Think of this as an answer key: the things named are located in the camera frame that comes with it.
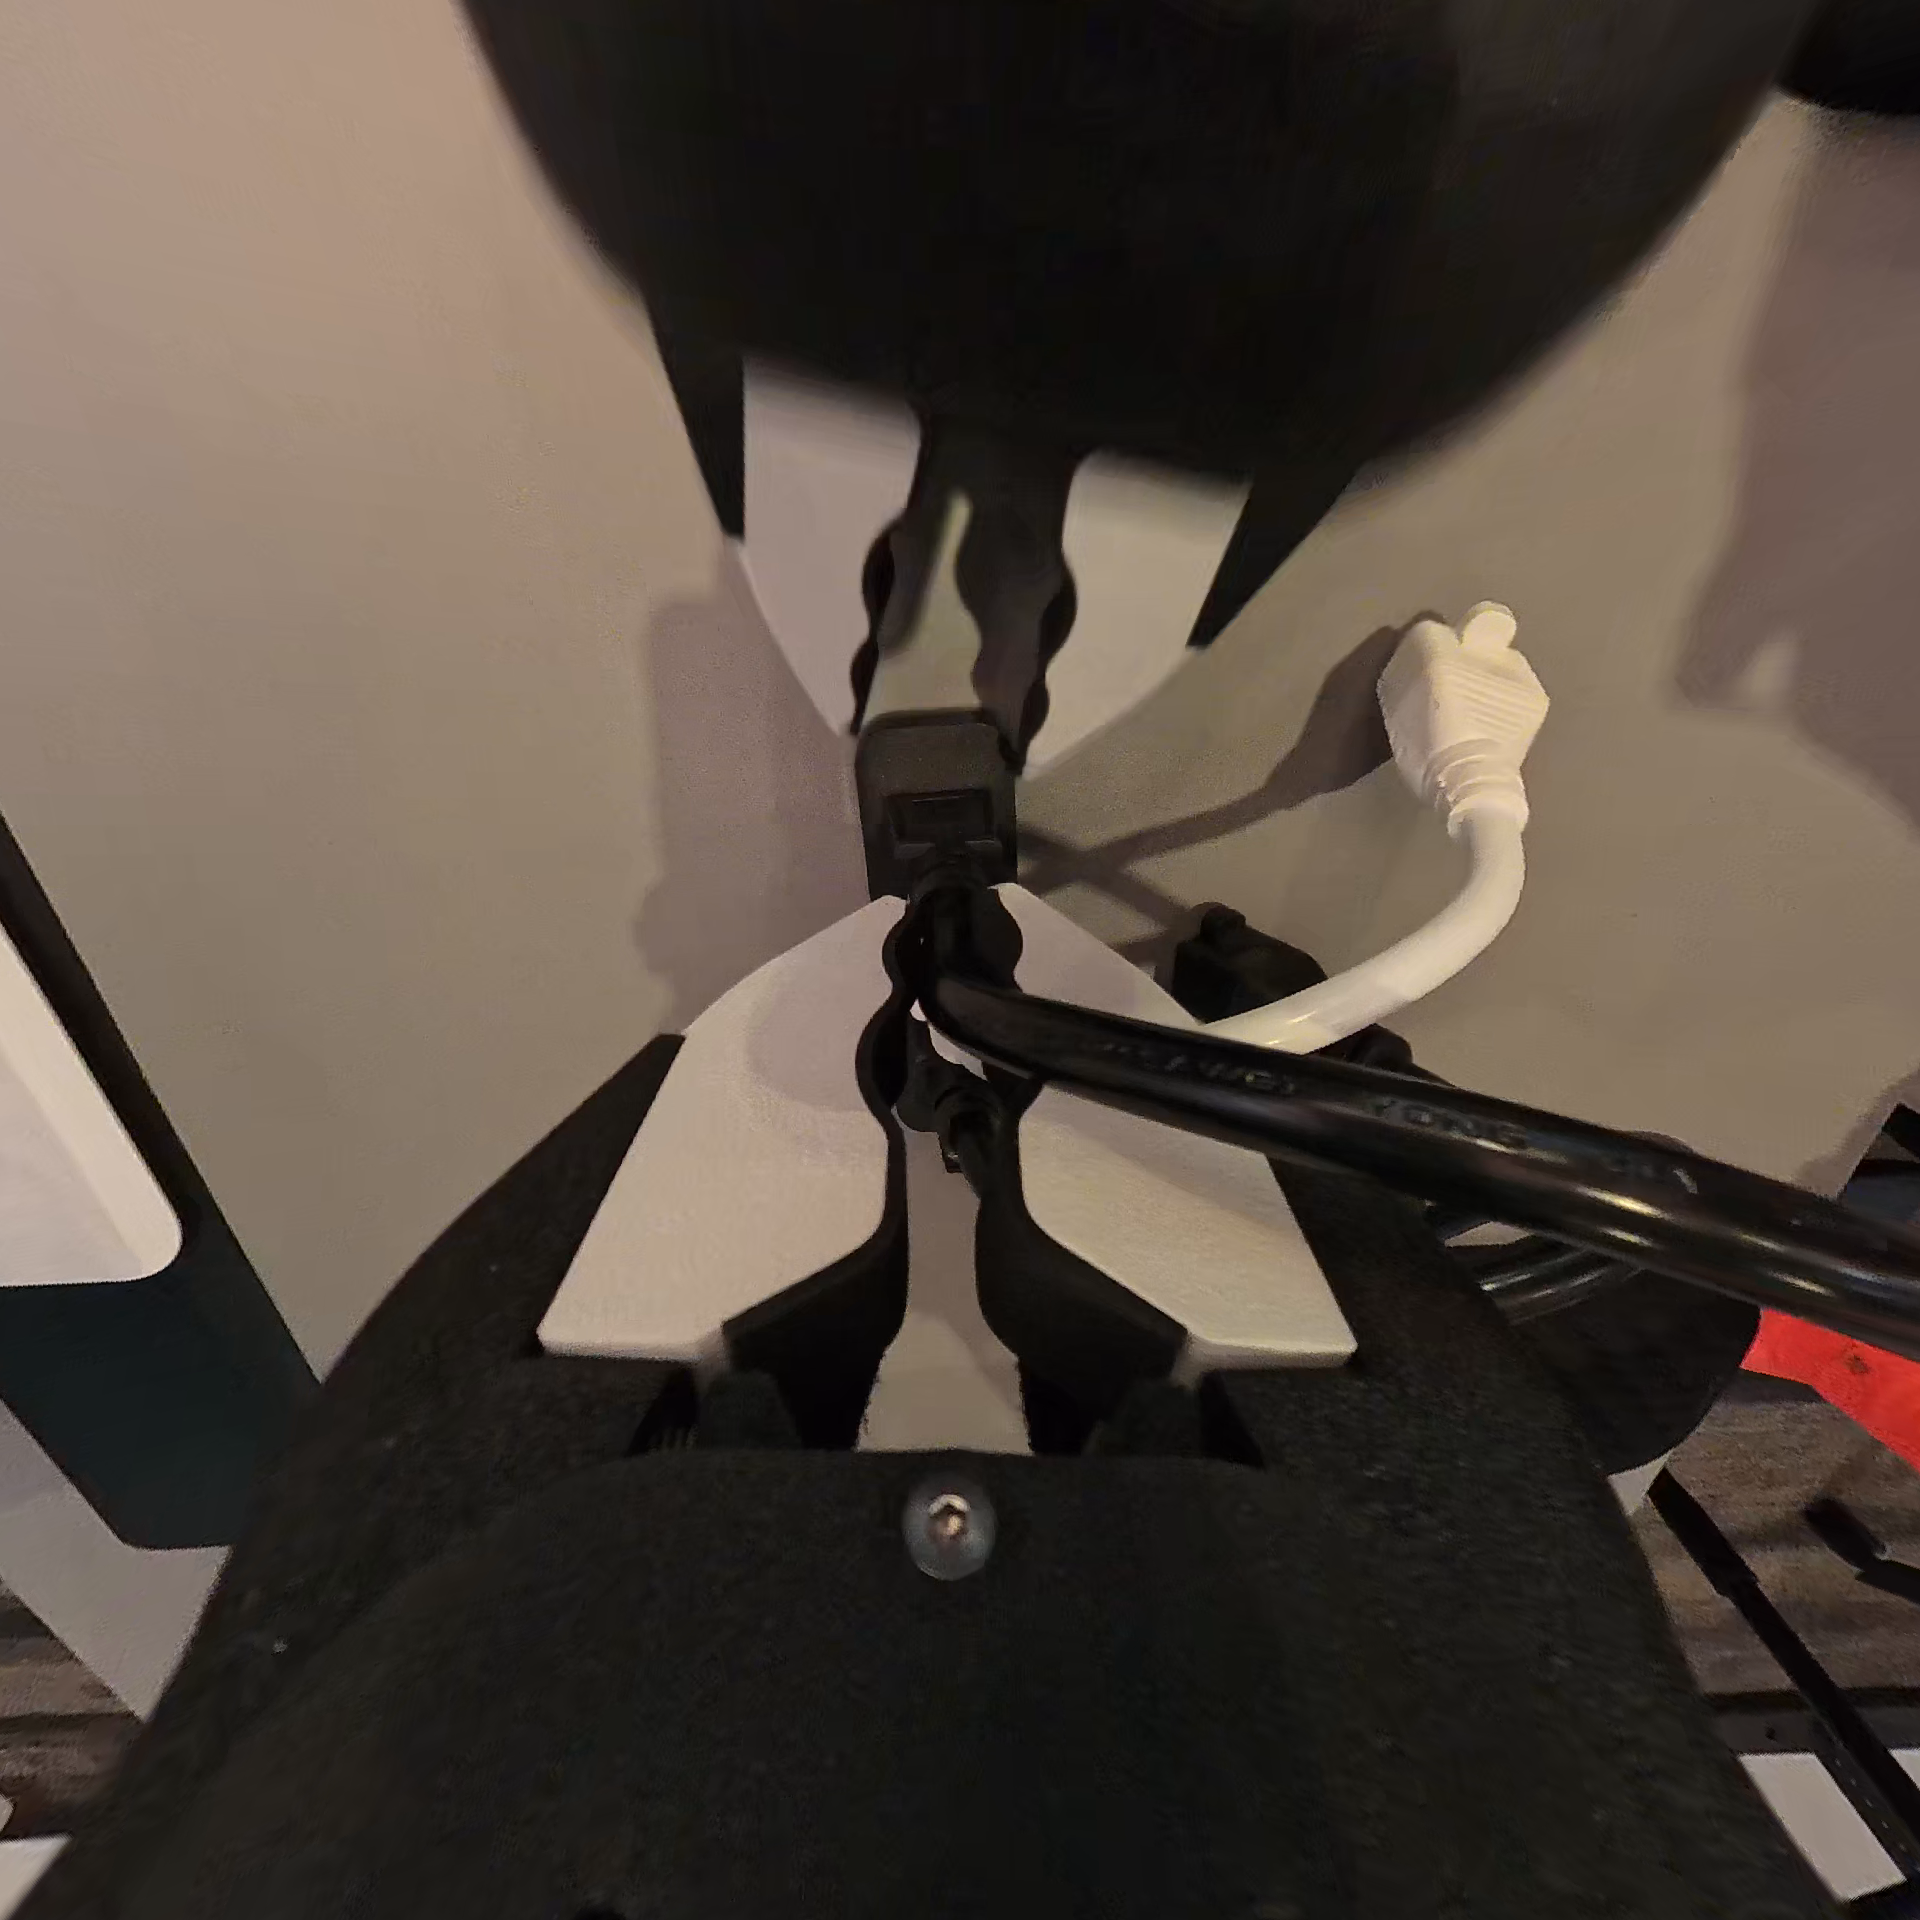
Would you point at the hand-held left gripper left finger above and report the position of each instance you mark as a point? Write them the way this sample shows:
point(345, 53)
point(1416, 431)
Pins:
point(721, 1184)

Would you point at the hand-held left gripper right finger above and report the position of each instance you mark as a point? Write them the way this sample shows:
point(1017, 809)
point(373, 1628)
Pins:
point(1185, 1260)

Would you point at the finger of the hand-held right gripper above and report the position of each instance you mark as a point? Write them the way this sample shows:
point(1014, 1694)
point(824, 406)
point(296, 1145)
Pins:
point(810, 510)
point(1142, 587)

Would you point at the black power strip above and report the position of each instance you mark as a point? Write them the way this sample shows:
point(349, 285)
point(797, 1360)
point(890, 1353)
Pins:
point(931, 764)

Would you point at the black round pad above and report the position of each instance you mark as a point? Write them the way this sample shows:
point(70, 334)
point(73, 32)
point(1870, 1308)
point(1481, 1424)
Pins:
point(1651, 1382)

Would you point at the red object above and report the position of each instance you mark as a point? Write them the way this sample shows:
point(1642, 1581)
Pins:
point(1846, 1373)

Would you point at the black metal frame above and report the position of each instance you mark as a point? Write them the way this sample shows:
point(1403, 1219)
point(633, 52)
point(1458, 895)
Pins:
point(1755, 1641)

